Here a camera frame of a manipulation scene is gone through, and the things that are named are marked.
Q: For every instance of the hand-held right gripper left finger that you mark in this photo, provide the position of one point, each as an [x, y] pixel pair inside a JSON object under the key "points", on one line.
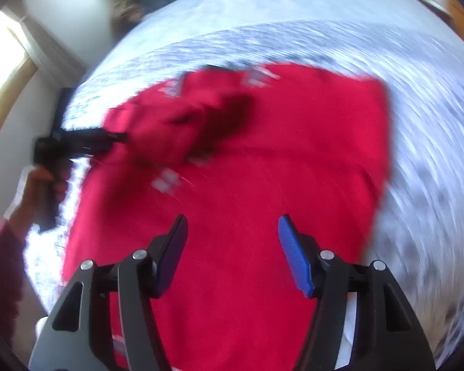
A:
{"points": [[172, 256]]}

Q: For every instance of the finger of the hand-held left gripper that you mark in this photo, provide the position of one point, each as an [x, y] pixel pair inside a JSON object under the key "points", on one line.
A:
{"points": [[116, 137]]}

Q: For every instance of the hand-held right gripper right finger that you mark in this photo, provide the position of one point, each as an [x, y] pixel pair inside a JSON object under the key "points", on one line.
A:
{"points": [[294, 256]]}

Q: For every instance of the red knit sweater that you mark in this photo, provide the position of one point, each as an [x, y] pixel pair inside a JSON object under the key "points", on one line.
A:
{"points": [[255, 162]]}

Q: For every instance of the person's left forearm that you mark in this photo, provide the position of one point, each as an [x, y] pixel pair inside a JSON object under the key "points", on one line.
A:
{"points": [[2, 270]]}

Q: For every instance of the person's left hand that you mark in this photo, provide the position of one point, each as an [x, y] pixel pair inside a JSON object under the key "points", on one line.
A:
{"points": [[34, 179]]}

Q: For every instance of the wooden framed window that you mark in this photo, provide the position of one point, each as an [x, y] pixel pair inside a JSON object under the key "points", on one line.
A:
{"points": [[6, 54]]}

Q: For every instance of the grey white patterned quilt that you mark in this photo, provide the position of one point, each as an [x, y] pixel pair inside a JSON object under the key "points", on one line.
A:
{"points": [[429, 154]]}

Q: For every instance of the wooden headboard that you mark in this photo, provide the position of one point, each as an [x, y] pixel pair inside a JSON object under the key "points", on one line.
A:
{"points": [[458, 19]]}

